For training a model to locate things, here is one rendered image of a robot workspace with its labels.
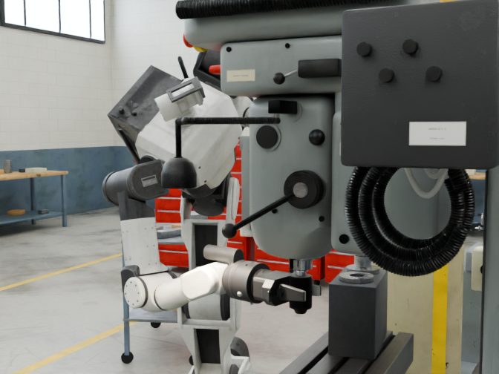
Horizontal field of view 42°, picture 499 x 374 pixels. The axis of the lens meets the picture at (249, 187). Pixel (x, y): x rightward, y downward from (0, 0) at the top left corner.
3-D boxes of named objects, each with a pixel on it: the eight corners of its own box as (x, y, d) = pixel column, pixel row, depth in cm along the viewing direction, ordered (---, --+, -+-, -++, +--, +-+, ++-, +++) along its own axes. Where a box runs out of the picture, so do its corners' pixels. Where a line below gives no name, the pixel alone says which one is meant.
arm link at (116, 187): (108, 222, 170) (103, 172, 171) (138, 220, 176) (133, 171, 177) (131, 219, 162) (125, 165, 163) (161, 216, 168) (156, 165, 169)
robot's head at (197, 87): (169, 102, 168) (163, 86, 161) (199, 87, 169) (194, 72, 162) (179, 120, 166) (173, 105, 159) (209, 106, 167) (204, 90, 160)
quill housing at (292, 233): (237, 259, 126) (237, 95, 123) (279, 242, 144) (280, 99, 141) (330, 268, 118) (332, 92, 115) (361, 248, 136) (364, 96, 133)
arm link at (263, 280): (269, 272, 129) (226, 265, 137) (269, 319, 130) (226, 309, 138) (306, 263, 138) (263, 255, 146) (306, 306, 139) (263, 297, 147)
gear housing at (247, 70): (217, 95, 123) (216, 41, 122) (269, 99, 145) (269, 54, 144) (390, 90, 108) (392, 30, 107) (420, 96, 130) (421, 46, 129)
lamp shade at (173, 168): (160, 185, 134) (160, 156, 134) (194, 185, 135) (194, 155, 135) (162, 188, 127) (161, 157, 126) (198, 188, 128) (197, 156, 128)
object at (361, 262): (351, 266, 177) (351, 248, 177) (367, 265, 178) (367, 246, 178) (358, 269, 173) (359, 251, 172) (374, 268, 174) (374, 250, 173)
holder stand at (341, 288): (327, 355, 165) (327, 278, 163) (344, 329, 185) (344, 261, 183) (374, 361, 160) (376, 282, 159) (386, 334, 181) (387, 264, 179)
